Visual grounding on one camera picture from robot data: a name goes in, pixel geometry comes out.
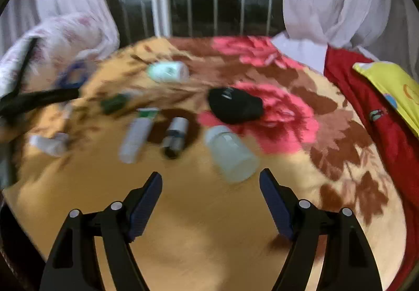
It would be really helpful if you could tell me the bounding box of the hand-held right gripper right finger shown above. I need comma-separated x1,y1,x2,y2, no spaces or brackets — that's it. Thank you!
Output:
260,168,383,291

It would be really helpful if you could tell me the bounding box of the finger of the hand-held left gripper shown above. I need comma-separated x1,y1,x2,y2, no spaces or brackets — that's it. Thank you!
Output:
0,87,81,116
8,37,38,97

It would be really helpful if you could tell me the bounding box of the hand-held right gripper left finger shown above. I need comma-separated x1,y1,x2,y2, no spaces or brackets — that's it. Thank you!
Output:
39,172,163,291

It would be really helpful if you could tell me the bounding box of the blue ring-shaped object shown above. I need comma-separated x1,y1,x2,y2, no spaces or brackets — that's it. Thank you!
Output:
54,60,89,90

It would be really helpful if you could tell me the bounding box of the small white bottle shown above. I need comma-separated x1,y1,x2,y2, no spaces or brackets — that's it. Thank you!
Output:
29,132,70,157

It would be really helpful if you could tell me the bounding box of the translucent plastic cup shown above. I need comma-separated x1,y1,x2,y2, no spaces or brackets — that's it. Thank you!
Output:
205,125,261,184

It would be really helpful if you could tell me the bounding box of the white tube with green cap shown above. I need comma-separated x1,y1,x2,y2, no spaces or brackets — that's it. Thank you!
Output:
118,108,160,164

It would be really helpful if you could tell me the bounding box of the small grey bottle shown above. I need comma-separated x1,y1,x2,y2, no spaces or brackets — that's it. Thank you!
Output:
162,116,190,160

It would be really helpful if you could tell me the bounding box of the small green packet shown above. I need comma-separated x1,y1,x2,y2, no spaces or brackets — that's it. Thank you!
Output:
100,93,131,115

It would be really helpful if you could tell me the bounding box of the black cloth cap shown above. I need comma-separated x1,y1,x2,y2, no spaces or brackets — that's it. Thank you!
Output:
208,86,265,125

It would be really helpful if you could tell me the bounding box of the white jar with green label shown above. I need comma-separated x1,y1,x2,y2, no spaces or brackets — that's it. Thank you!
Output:
146,61,190,84

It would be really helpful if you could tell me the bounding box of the white floral quilt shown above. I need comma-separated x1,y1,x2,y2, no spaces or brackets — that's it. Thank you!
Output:
0,13,120,98

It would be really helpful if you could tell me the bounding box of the yellow floral blanket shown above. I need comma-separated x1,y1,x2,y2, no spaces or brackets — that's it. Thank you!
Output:
2,36,408,291

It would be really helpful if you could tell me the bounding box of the red cloth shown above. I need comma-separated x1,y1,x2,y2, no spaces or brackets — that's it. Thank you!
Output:
324,48,419,291

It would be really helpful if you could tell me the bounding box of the yellow printed pillow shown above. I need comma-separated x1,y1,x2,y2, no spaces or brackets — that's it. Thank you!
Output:
353,61,419,138

